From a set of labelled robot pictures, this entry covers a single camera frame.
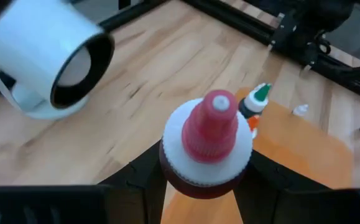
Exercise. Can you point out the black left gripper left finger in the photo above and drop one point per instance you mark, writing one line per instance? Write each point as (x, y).
(136, 199)

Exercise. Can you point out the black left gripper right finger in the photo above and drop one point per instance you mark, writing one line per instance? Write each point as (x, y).
(266, 202)

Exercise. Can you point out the pink-capped food coloring bottle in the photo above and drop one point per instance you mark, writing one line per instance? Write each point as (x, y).
(209, 133)

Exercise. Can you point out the green-capped food coloring bottle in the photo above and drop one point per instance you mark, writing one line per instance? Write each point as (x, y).
(254, 104)

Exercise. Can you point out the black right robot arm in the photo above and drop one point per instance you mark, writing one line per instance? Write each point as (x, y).
(316, 18)

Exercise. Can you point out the translucent orange plastic tray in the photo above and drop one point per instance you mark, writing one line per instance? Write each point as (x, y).
(291, 146)

